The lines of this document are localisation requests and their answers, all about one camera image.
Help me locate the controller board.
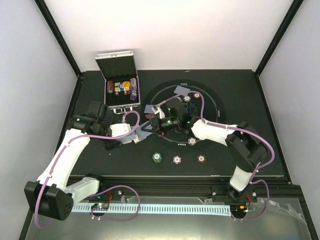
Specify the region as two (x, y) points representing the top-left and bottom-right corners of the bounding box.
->
(91, 202), (109, 211)
(230, 205), (256, 213)

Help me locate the brown poker chip stack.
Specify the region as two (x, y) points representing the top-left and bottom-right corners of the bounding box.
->
(197, 155), (206, 163)

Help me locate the dealt blue card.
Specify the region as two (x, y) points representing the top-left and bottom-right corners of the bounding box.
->
(173, 85), (191, 96)
(144, 104), (155, 114)

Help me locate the black frame post right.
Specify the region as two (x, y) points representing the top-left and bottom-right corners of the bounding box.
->
(254, 0), (304, 77)

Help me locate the left controller board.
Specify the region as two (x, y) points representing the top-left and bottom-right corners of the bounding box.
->
(91, 202), (109, 211)

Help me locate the aluminium poker case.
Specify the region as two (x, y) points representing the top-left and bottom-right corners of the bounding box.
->
(95, 50), (141, 115)

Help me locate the round black poker mat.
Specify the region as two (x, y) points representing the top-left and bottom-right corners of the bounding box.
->
(143, 79), (227, 152)

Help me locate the right controller board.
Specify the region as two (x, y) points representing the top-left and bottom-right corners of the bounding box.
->
(230, 205), (256, 213)

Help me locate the black frame post left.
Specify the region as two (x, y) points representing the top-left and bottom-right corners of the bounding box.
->
(34, 0), (82, 77)

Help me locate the black frame post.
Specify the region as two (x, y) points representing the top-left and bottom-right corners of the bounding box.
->
(34, 0), (82, 77)
(254, 0), (304, 77)

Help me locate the blue patterned card deck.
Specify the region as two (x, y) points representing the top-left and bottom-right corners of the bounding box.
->
(117, 132), (136, 145)

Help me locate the purple chip row in case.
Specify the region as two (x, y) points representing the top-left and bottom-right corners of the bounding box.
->
(129, 78), (139, 102)

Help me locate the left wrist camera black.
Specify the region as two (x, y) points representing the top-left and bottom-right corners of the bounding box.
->
(86, 101), (108, 120)

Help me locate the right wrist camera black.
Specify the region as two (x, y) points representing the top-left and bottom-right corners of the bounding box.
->
(166, 97), (187, 121)

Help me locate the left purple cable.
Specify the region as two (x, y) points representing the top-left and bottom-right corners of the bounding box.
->
(34, 110), (141, 229)

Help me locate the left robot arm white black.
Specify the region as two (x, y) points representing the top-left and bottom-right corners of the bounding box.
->
(24, 113), (135, 228)

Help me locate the black aluminium mounting rail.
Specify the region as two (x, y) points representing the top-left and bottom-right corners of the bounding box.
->
(67, 173), (304, 201)

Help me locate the white playing card box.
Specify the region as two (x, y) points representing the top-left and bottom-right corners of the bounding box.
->
(133, 135), (140, 144)

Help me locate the white slotted cable duct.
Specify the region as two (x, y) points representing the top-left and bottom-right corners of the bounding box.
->
(71, 202), (231, 217)

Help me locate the blue white poker chip stack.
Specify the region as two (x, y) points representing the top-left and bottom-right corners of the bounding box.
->
(172, 156), (182, 164)

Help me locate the red triangular all-in marker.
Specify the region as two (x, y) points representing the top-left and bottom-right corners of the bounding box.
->
(145, 113), (155, 120)

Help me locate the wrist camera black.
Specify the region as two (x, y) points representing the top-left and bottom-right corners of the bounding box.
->
(166, 97), (187, 121)
(86, 101), (108, 120)

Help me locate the dealt blue card top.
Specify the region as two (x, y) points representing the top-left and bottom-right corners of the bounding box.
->
(173, 85), (191, 96)

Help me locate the green poker chip stack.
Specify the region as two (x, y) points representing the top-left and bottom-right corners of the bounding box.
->
(152, 152), (162, 163)

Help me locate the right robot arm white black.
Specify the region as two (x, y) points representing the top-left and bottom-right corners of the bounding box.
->
(141, 117), (271, 202)

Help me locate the brown chip row in case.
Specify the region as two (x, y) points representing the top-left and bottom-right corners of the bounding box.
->
(106, 80), (115, 94)

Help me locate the blue yellow card box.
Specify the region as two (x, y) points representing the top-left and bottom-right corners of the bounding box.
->
(114, 81), (131, 93)

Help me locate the yellow big blind button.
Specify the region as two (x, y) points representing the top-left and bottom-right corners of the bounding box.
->
(122, 81), (131, 90)

